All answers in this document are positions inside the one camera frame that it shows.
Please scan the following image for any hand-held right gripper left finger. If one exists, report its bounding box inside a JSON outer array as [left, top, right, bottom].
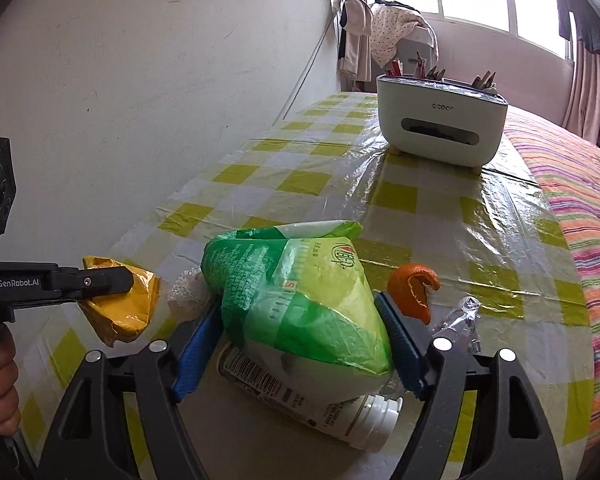
[[37, 302, 226, 480]]

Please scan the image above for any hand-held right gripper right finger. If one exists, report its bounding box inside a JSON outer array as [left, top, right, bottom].
[[374, 291, 565, 480]]

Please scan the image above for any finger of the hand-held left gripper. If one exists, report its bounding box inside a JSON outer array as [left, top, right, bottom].
[[54, 264, 135, 306]]

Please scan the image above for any yellow wrapper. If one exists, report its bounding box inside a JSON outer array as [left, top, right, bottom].
[[77, 256, 161, 347]]

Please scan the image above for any orange peel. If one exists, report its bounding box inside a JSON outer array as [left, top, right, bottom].
[[387, 263, 441, 323]]

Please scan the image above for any silver blister pill pack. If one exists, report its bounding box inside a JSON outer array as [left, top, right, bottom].
[[432, 296, 483, 356]]

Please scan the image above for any green plastic bag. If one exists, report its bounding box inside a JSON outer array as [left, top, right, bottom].
[[201, 220, 393, 378]]

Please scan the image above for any white labelled bottle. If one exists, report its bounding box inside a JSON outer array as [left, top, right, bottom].
[[216, 342, 405, 452]]

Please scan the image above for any person's left hand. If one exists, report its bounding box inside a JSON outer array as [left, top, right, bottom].
[[0, 330, 22, 436]]

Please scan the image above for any white tissue box organizer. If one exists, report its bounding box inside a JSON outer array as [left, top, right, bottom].
[[376, 74, 510, 176]]

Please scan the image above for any striped bedsheet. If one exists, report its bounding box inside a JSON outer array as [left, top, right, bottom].
[[500, 105, 600, 456]]

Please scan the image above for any beige curtain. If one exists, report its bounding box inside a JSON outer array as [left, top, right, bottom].
[[562, 35, 600, 143], [325, 0, 376, 93]]

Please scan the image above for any white floor appliance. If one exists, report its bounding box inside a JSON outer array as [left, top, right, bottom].
[[395, 25, 438, 78]]

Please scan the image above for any white dotted cloth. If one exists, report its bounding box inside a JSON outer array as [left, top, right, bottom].
[[369, 2, 431, 67]]

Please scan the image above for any row of hanging clothes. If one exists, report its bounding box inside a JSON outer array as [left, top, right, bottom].
[[470, 0, 600, 56]]

